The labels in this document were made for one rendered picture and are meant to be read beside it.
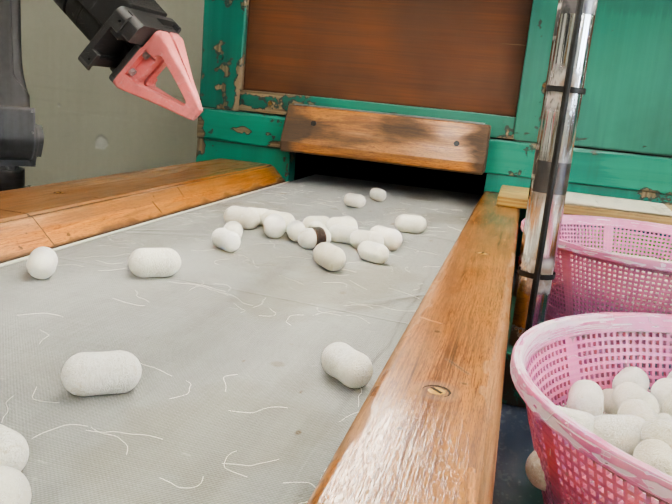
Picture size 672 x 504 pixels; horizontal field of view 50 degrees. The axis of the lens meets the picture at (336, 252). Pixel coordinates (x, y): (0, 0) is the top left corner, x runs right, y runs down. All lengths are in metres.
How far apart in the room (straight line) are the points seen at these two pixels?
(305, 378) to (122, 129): 2.03
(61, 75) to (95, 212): 1.80
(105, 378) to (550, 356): 0.23
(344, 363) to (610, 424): 0.13
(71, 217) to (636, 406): 0.47
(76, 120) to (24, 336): 2.05
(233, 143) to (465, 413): 0.92
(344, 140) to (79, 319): 0.68
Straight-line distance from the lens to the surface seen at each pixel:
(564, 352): 0.44
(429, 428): 0.28
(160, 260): 0.53
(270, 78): 1.17
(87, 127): 2.43
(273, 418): 0.33
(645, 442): 0.37
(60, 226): 0.65
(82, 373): 0.34
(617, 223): 0.93
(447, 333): 0.39
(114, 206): 0.72
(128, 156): 2.36
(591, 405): 0.41
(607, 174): 1.09
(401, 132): 1.06
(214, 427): 0.32
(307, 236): 0.66
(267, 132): 1.16
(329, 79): 1.14
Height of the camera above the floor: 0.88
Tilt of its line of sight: 12 degrees down
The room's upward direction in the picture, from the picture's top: 6 degrees clockwise
